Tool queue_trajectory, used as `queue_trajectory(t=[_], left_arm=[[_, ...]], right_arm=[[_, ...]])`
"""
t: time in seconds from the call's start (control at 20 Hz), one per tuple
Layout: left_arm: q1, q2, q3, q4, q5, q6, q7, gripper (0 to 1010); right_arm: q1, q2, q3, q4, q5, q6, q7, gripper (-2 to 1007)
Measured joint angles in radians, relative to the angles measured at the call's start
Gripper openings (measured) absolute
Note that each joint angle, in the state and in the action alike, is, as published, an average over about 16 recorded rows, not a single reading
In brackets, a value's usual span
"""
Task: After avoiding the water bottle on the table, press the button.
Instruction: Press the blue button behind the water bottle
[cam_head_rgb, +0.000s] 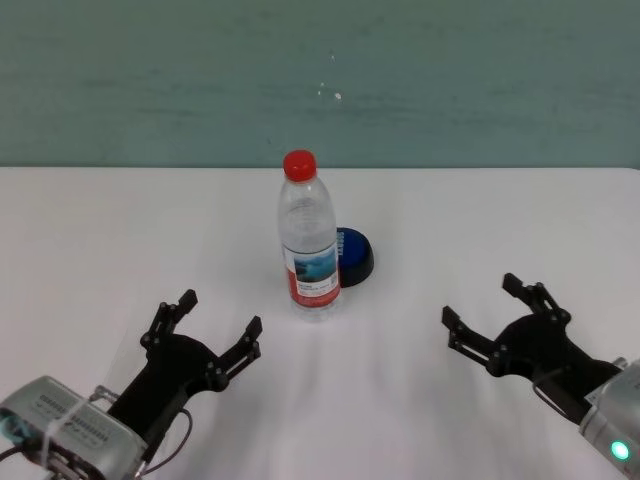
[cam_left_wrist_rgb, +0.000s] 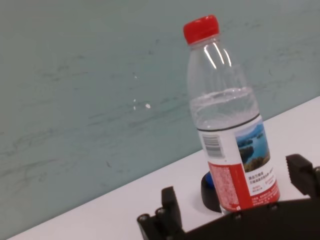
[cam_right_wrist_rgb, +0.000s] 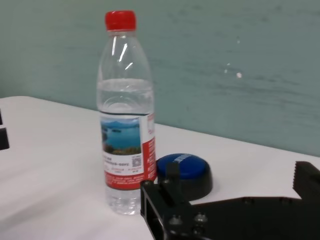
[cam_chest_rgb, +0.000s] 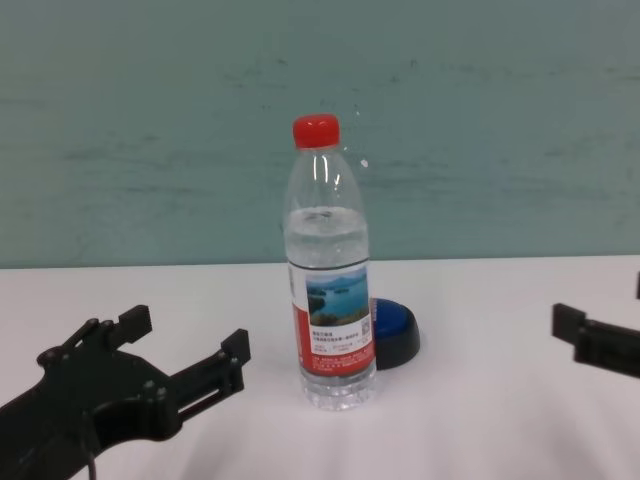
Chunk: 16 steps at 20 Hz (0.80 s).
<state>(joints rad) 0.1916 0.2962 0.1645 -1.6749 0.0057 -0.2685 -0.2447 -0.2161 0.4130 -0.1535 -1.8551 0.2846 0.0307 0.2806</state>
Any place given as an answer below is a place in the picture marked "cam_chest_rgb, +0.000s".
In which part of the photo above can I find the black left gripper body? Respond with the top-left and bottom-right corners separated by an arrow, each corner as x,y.
0,350 -> 186,474

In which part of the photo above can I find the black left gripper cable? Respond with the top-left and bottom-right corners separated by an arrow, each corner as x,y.
84,439 -> 100,480

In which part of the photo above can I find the blue push button black base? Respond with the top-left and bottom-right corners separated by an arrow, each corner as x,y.
369,297 -> 422,371

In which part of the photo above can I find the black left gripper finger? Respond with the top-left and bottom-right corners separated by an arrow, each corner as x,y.
169,328 -> 251,420
35,303 -> 152,369

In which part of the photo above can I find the clear water bottle red cap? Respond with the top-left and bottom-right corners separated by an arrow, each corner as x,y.
283,113 -> 377,412

